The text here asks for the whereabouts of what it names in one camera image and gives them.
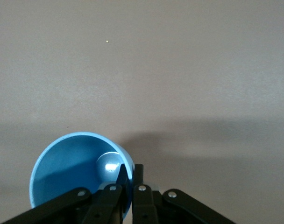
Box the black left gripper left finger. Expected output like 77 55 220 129
1 163 129 224

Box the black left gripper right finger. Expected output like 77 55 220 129
132 164 238 224

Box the light blue plastic cup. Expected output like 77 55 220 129
29 132 135 222

